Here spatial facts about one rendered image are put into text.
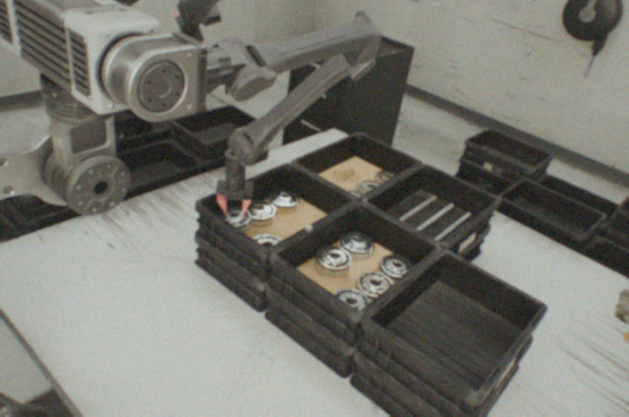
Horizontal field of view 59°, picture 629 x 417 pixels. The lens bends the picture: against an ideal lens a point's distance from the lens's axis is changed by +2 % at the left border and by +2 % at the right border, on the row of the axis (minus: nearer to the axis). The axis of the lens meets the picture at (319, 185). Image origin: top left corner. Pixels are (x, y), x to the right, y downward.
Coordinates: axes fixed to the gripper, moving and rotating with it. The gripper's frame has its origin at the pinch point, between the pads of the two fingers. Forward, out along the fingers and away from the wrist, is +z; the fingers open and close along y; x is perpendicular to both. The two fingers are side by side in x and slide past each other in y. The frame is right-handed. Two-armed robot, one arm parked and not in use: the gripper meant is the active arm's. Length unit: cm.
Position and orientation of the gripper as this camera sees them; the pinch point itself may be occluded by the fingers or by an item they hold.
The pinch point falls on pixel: (234, 212)
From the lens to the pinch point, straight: 161.1
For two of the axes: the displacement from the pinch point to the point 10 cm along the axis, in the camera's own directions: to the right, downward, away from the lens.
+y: -9.9, -0.4, -1.2
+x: 0.8, 5.1, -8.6
